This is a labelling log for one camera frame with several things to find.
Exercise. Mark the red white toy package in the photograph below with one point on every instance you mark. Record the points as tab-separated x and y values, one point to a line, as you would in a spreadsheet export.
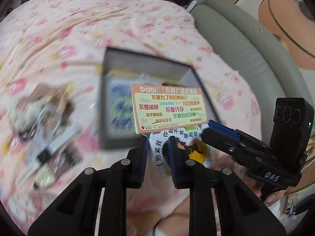
48	139

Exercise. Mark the white cartoon sticker sheet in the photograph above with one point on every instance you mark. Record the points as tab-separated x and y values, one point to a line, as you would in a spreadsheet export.
188	139

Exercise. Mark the person's hand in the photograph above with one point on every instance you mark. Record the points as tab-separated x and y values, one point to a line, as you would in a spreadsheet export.
271	199

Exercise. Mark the wooden comb with pouch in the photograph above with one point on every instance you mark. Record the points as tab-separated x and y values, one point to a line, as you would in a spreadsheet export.
23	112

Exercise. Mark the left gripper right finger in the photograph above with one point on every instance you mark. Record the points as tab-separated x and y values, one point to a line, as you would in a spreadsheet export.
219	199

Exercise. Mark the cartoon boy sticker pack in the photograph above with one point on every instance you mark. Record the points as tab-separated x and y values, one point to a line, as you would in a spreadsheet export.
120	111

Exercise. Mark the black camera box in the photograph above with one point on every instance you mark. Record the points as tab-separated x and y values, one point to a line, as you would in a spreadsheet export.
293	121

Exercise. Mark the grey padded headboard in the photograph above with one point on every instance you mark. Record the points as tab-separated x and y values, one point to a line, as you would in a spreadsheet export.
254	52

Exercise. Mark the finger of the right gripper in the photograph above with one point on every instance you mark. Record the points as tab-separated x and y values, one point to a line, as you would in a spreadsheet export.
220	141
223	129

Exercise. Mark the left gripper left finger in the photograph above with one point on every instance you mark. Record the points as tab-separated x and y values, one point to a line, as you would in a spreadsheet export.
95	199

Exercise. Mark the black cardboard storage box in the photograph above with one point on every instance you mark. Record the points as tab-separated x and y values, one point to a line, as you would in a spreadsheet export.
122	68

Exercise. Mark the brown sachet packet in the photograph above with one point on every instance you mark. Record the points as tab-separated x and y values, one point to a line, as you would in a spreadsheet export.
65	160

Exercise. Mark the pink cartoon print blanket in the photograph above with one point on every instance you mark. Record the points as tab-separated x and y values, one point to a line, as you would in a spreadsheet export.
62	42

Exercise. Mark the orange babi sticker card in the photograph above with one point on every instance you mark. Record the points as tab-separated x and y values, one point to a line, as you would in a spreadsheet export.
158	108

